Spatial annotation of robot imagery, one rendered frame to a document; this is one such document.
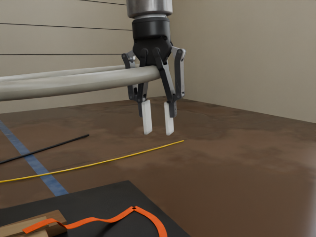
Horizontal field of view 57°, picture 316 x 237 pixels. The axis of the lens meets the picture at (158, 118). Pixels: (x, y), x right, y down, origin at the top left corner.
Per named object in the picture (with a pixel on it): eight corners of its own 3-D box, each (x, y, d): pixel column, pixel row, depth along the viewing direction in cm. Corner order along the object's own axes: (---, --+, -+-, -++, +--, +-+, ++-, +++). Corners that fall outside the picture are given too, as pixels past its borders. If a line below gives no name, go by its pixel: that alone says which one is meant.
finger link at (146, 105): (144, 102, 61) (141, 102, 61) (147, 134, 62) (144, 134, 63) (150, 99, 64) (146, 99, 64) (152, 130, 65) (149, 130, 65)
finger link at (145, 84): (147, 49, 57) (140, 48, 58) (139, 104, 61) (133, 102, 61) (154, 49, 61) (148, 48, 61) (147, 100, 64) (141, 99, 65)
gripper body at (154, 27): (176, 17, 60) (179, 63, 62) (138, 21, 63) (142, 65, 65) (163, 13, 53) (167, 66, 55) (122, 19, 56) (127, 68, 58)
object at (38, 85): (-147, 113, 48) (-153, 94, 47) (24, 82, 95) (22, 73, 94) (149, 91, 41) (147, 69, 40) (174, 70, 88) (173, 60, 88)
